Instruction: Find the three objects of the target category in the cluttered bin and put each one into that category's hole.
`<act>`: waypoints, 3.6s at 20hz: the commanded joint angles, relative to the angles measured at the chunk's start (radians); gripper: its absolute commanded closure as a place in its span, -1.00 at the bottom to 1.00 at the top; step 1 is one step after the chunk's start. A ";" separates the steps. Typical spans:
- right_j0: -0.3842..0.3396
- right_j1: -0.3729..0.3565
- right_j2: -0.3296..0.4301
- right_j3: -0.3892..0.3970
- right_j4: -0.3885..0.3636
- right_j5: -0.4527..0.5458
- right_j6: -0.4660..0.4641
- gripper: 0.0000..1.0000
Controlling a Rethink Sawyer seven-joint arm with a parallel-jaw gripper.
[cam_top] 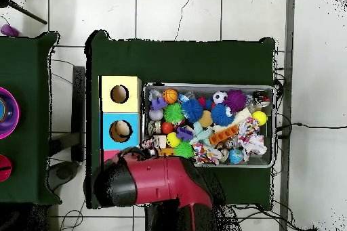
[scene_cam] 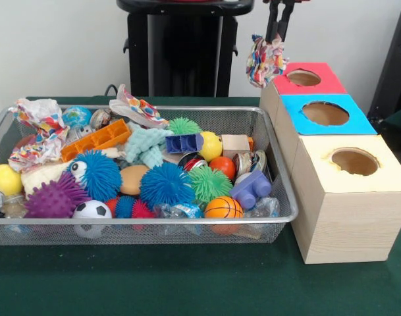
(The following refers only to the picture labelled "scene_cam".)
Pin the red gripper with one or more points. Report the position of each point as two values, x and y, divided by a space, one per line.
282 1

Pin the colourful spotted paper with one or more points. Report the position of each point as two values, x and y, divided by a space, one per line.
39 138
264 66
137 107

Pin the black and white soccer ball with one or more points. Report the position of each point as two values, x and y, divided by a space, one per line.
92 210

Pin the black upright panel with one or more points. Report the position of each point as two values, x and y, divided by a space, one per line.
394 82

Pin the orange basketball toy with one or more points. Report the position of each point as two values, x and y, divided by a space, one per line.
224 207

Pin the purple spiky ball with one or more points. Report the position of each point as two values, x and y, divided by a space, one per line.
52 199

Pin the blue puffer ball with eye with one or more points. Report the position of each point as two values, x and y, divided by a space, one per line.
98 177

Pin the wooden box with three holes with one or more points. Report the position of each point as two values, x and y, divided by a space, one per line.
351 224

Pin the long orange building block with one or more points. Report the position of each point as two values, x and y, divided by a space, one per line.
95 140

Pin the lavender building block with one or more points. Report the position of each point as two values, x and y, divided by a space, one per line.
253 191

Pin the green puffer ball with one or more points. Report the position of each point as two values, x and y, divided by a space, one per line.
210 184

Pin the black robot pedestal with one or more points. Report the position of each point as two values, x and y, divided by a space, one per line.
183 49

